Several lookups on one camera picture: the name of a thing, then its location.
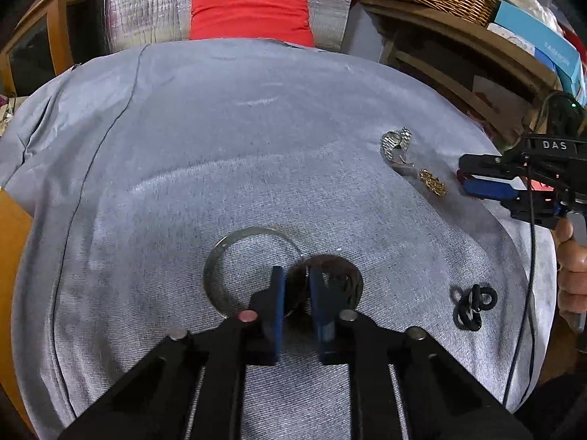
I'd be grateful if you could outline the dark brown hair tie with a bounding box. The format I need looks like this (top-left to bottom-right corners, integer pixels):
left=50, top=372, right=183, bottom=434
left=281, top=253, right=364, bottom=331

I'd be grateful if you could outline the gold chain bracelet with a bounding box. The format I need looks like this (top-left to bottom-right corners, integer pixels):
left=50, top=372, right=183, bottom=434
left=419, top=168, right=449, bottom=198

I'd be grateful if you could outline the silver bangle bracelet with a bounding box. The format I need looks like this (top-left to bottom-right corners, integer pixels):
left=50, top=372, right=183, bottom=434
left=202, top=225, right=305, bottom=320

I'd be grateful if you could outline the black hair ties bundle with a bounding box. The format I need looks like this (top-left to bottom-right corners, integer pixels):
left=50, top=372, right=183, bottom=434
left=452, top=283, right=500, bottom=333

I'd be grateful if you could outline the person's right hand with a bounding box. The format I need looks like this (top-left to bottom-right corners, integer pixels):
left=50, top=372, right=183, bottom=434
left=553, top=219, right=587, bottom=325

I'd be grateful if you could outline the blue cardboard box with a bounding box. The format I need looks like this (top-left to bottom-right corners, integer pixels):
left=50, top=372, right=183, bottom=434
left=493, top=1, right=586, bottom=105

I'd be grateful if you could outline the grey bed sheet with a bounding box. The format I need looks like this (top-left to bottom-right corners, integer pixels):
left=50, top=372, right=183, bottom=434
left=1, top=40, right=556, bottom=439

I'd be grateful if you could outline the red cushion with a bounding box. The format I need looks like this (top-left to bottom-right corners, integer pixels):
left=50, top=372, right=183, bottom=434
left=189, top=0, right=314, bottom=48

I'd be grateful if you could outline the wooden glass cabinet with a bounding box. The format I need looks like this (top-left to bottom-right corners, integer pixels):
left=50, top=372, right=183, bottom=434
left=1, top=0, right=101, bottom=96

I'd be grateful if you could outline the black cable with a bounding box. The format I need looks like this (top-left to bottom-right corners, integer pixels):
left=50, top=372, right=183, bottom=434
left=501, top=90, right=584, bottom=408

